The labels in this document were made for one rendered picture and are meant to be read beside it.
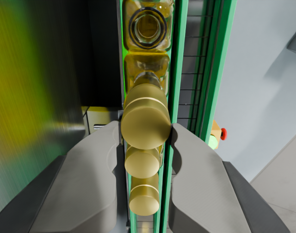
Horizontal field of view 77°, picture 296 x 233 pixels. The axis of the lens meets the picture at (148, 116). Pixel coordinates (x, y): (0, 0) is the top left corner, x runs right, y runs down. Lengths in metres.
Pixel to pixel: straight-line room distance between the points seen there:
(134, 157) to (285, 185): 2.21
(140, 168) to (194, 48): 0.31
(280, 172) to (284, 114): 1.46
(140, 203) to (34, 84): 0.17
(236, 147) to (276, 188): 1.60
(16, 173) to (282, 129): 0.74
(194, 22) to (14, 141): 0.36
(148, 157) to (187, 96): 0.30
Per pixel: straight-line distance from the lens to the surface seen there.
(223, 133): 0.64
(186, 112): 0.47
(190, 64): 0.44
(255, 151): 0.80
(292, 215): 2.76
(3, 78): 0.20
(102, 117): 0.49
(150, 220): 0.76
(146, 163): 0.18
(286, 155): 2.07
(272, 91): 0.69
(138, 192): 0.22
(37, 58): 0.25
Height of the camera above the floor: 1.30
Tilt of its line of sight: 62 degrees down
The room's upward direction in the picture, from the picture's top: 179 degrees counter-clockwise
